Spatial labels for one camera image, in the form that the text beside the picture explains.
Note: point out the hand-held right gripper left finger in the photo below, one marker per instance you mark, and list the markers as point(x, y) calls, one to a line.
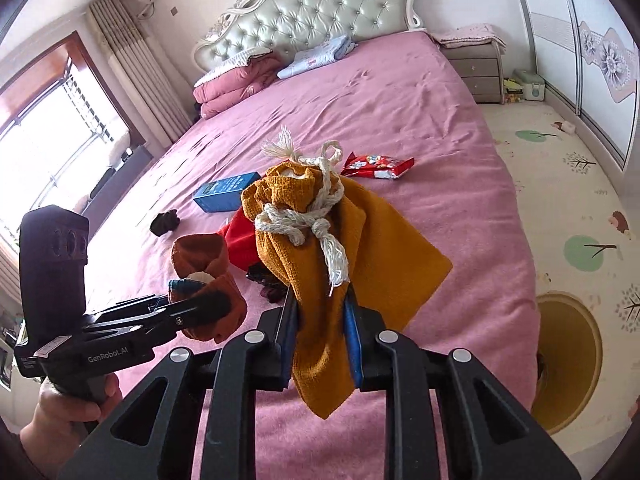
point(280, 355)

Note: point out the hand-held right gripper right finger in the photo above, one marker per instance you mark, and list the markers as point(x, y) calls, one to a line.
point(352, 345)

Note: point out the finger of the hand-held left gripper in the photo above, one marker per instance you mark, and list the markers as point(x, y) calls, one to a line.
point(200, 310)
point(182, 290)

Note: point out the brown knitted pouch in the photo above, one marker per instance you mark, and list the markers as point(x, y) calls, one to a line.
point(200, 255)

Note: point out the red snack packet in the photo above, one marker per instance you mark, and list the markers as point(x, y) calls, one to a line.
point(240, 245)

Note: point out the blue cardboard box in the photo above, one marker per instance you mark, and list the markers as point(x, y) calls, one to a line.
point(225, 191)

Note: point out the red snack wrapper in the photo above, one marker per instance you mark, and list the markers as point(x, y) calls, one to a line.
point(377, 165)

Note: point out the yellow round bin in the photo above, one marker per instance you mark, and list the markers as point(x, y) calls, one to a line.
point(575, 360)

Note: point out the person's left forearm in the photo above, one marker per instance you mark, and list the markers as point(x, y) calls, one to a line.
point(27, 465)

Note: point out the person's left hand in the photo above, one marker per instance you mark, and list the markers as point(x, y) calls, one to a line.
point(60, 410)

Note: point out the dark patterned cloth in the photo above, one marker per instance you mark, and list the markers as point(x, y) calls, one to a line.
point(270, 290)

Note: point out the small black cloth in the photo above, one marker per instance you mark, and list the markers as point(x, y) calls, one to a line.
point(165, 222)

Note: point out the dark window bench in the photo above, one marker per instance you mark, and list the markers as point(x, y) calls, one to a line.
point(120, 175)

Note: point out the folded pink quilt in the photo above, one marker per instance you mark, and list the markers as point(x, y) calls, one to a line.
point(230, 85)

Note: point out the beige pleated curtain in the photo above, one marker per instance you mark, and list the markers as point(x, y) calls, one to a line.
point(135, 65)

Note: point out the bed with pink sheet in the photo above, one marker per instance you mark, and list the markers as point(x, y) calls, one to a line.
point(400, 110)

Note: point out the cream printed play mat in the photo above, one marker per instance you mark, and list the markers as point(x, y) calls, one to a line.
point(560, 200)

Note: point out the light blue folded blanket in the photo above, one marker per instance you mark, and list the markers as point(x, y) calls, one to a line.
point(315, 57)

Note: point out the grey nightstand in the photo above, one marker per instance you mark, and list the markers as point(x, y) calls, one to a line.
point(477, 72)

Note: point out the pile of small toys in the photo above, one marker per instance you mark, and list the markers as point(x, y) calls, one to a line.
point(512, 91)

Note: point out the tufted grey-green headboard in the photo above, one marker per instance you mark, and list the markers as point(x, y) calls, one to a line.
point(310, 15)

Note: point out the small white box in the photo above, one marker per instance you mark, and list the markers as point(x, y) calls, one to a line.
point(568, 128)

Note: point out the green and white storage box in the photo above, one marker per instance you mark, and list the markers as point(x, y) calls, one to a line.
point(530, 85)

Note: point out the pink folded cloth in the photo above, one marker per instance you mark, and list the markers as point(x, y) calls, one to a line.
point(467, 35)

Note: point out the white floral sliding wardrobe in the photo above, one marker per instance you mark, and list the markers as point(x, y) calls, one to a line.
point(590, 50)

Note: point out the window with brown frame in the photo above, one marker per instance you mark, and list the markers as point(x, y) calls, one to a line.
point(50, 125)

